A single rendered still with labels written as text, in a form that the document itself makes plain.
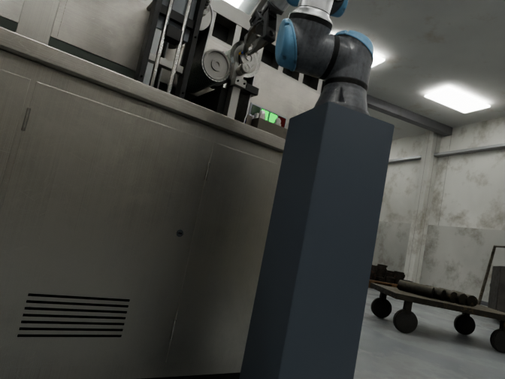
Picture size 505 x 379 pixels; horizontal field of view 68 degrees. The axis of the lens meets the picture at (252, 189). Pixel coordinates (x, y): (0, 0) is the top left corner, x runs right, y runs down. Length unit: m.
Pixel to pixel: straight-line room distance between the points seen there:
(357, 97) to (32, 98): 0.79
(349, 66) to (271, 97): 1.10
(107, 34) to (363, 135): 1.19
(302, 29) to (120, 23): 0.98
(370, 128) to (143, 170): 0.61
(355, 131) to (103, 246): 0.71
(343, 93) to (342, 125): 0.11
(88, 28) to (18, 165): 0.87
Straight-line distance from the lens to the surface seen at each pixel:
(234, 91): 1.51
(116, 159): 1.07
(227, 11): 2.07
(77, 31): 1.75
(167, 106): 1.10
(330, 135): 0.90
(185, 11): 1.41
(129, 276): 1.11
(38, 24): 1.45
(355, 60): 1.05
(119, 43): 1.78
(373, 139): 0.97
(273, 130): 1.61
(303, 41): 1.01
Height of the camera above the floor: 0.57
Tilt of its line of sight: 6 degrees up
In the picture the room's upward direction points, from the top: 11 degrees clockwise
